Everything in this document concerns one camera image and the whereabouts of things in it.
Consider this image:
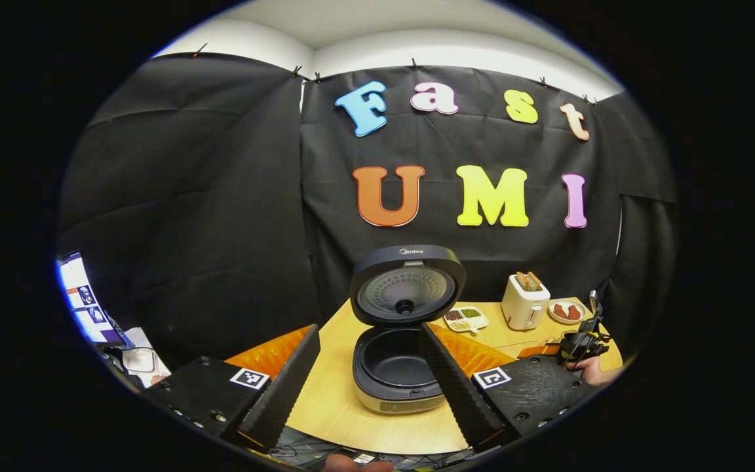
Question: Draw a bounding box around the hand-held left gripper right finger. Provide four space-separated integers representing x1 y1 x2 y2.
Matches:
420 321 604 453

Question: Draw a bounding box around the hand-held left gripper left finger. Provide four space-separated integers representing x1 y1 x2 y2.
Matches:
145 323 321 453

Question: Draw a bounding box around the black rice cooker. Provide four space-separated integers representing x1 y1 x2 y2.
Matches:
349 245 467 415

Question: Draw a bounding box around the white round plate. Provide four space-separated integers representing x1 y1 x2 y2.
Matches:
547 299 587 325

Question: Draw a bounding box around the white toaster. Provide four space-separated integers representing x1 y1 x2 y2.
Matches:
501 271 551 331

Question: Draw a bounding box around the white divided spice dish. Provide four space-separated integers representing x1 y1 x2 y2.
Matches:
443 306 490 334

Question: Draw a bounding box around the white desk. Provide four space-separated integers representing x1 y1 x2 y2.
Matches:
99 326 172 391

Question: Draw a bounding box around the black backdrop cloth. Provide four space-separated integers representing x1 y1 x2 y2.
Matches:
56 52 680 387

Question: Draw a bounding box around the computer monitor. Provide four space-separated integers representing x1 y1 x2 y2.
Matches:
56 251 130 346

